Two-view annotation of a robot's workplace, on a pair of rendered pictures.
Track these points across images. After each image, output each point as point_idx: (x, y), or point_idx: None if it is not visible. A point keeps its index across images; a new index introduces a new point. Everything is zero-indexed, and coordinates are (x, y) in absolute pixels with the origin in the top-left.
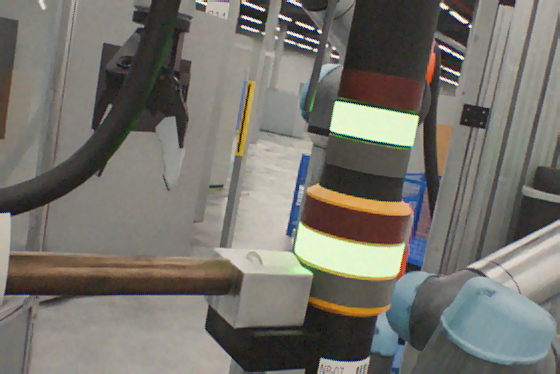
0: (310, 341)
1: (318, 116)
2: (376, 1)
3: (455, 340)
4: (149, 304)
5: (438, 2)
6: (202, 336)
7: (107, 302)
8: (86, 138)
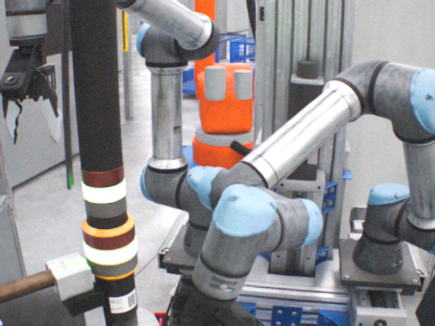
0: (98, 296)
1: (149, 55)
2: (83, 136)
3: (219, 228)
4: None
5: (116, 127)
6: (125, 184)
7: (59, 175)
8: None
